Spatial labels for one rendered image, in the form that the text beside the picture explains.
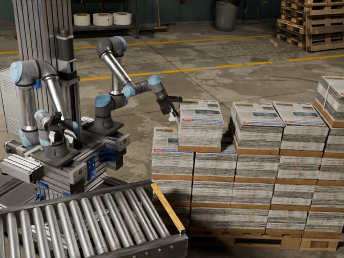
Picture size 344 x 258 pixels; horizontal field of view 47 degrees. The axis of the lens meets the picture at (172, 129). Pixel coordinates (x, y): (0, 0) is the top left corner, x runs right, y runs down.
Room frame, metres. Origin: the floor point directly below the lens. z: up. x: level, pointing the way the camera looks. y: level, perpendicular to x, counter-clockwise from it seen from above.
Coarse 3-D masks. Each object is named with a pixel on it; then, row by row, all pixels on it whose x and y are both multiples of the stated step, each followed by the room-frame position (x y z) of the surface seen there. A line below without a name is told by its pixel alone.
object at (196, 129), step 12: (180, 120) 2.37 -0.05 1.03; (192, 120) 2.32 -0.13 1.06; (204, 120) 2.33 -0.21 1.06; (216, 120) 2.35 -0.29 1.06; (180, 132) 2.31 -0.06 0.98; (192, 132) 2.32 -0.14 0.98; (204, 132) 2.32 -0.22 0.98; (216, 132) 2.32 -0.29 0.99; (180, 144) 2.31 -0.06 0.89; (192, 144) 2.31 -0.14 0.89; (204, 144) 2.32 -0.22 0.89; (216, 144) 2.32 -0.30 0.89
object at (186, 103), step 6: (180, 102) 2.60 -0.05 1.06; (186, 102) 2.61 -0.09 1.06; (192, 102) 2.61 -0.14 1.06; (198, 102) 2.62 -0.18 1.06; (204, 102) 2.63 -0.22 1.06; (210, 102) 2.64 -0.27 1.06; (216, 102) 2.64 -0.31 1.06; (204, 108) 2.53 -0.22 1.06; (210, 108) 2.54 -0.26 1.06; (216, 108) 2.54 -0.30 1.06
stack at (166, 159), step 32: (160, 128) 2.63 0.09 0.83; (160, 160) 2.29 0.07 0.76; (192, 160) 2.30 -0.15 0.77; (224, 160) 2.31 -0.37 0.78; (256, 160) 2.32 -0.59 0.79; (288, 160) 2.32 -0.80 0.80; (320, 160) 2.33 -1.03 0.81; (192, 192) 2.30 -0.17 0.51; (224, 192) 2.31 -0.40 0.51; (256, 192) 2.31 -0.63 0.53; (288, 192) 2.33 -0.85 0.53; (192, 224) 2.30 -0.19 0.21; (224, 224) 2.31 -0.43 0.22; (256, 224) 2.32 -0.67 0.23; (288, 224) 2.33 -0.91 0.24
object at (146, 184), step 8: (128, 184) 1.94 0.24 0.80; (136, 184) 1.95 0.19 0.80; (144, 184) 1.95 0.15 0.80; (88, 192) 1.84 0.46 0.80; (96, 192) 1.85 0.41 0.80; (104, 192) 1.85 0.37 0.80; (112, 192) 1.86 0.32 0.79; (152, 192) 1.97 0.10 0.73; (48, 200) 1.75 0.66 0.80; (56, 200) 1.76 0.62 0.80; (64, 200) 1.76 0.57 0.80; (80, 200) 1.79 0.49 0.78; (8, 208) 1.67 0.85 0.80; (16, 208) 1.67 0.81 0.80; (24, 208) 1.67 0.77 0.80; (32, 208) 1.68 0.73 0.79; (56, 208) 1.73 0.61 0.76; (80, 208) 1.79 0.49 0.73; (16, 216) 1.65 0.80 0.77; (32, 216) 1.68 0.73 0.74; (56, 216) 1.73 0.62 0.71; (32, 224) 1.68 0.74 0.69
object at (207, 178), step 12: (204, 180) 2.31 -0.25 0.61; (216, 180) 2.31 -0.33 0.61; (228, 180) 2.31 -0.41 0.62; (240, 180) 2.31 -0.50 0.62; (252, 180) 2.31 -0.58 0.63; (264, 180) 2.32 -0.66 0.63; (276, 180) 2.32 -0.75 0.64; (288, 180) 2.32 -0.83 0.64; (300, 180) 2.32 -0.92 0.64; (312, 180) 2.32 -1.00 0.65; (156, 204) 2.29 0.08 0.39; (180, 204) 2.30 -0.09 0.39; (192, 204) 2.30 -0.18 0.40; (204, 204) 2.30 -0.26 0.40; (216, 204) 2.31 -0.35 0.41; (228, 204) 2.31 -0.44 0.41; (240, 204) 2.31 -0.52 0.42; (252, 204) 2.31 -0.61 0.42; (168, 228) 2.30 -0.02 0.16; (192, 228) 2.30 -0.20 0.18; (204, 228) 2.30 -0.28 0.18; (216, 228) 2.31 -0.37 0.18; (228, 228) 2.31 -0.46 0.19
